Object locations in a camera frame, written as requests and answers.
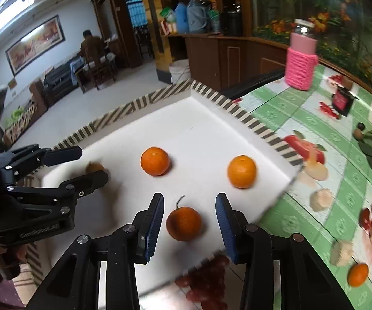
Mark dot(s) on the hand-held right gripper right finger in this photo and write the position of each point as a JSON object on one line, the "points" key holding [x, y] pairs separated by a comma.
{"points": [[226, 229]]}

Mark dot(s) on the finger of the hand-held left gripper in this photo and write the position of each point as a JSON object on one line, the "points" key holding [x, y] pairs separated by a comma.
{"points": [[63, 155], [89, 182]]}

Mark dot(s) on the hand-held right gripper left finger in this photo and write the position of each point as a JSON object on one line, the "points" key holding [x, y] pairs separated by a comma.
{"points": [[155, 226]]}

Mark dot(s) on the orange with stem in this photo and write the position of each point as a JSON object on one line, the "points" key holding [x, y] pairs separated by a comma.
{"points": [[183, 223]]}

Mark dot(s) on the white foam tray striped rim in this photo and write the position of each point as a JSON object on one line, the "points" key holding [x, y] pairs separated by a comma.
{"points": [[189, 135]]}

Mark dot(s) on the person's left hand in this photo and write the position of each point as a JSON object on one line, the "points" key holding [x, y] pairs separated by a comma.
{"points": [[8, 260]]}

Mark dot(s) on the red grape bunch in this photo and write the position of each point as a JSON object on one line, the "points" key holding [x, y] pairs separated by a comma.
{"points": [[205, 281]]}

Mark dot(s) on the brown sofa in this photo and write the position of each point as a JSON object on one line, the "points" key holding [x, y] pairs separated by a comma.
{"points": [[37, 97]]}

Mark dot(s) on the black sofa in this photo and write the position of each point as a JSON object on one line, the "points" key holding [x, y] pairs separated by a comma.
{"points": [[60, 77]]}

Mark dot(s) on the wooden chair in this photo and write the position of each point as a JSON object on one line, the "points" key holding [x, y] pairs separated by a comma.
{"points": [[97, 71]]}

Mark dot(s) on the green fruit-print tablecloth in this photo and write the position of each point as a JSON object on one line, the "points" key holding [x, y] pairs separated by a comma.
{"points": [[286, 119]]}

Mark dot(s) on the ceiling light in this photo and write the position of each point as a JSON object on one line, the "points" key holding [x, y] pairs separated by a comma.
{"points": [[13, 13]]}

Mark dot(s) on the window with bars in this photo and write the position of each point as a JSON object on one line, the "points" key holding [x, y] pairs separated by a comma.
{"points": [[137, 9]]}

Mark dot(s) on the wooden cabinet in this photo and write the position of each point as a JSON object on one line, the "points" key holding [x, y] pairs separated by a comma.
{"points": [[224, 58]]}

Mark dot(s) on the black cup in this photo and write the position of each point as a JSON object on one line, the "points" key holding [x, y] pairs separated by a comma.
{"points": [[342, 101]]}

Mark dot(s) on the pink knit-sleeved bottle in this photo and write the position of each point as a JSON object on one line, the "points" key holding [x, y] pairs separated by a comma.
{"points": [[300, 64]]}

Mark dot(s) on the grey-blue thermos jug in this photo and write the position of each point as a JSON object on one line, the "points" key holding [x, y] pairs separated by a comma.
{"points": [[196, 17]]}

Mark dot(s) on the green bottle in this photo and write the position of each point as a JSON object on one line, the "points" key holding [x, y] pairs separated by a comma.
{"points": [[214, 19]]}

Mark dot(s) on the framed wall painting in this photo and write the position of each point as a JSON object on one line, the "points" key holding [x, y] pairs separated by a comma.
{"points": [[35, 43]]}

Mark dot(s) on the flower wall mural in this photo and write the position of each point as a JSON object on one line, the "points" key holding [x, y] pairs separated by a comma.
{"points": [[321, 6]]}

